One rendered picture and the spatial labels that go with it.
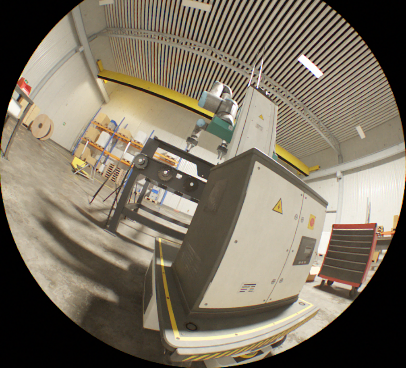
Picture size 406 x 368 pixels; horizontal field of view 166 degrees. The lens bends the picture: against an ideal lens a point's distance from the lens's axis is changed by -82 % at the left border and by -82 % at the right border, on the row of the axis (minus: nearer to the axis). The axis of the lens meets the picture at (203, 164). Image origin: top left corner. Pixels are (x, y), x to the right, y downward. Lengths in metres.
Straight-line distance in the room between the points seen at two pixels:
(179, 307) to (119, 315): 0.39
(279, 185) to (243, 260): 0.24
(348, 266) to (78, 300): 2.41
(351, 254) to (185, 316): 2.04
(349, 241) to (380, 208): 8.30
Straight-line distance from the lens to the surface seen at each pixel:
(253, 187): 0.37
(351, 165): 11.21
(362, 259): 2.19
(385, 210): 10.39
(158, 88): 9.62
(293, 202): 0.51
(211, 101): 1.17
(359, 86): 10.04
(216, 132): 1.12
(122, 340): 0.72
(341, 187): 11.43
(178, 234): 1.54
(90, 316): 0.76
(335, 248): 2.30
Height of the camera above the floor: 0.63
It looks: 18 degrees up
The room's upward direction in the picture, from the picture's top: 22 degrees clockwise
